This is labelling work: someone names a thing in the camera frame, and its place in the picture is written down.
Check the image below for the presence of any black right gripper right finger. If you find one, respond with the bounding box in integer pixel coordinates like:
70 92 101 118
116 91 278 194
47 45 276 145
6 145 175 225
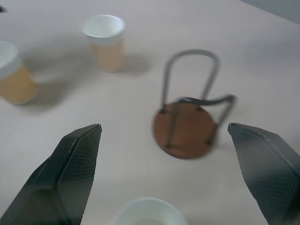
227 122 300 225

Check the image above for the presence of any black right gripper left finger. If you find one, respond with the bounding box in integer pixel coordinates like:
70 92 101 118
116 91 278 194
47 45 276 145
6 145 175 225
0 123 102 225

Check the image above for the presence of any orange paper cup white rim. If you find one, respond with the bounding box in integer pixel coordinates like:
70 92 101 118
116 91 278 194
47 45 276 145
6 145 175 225
0 41 38 106
81 15 126 72
110 196 188 225

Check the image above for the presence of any wooden base wire cup holder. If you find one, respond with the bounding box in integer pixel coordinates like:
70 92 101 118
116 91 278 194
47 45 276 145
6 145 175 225
151 49 237 160

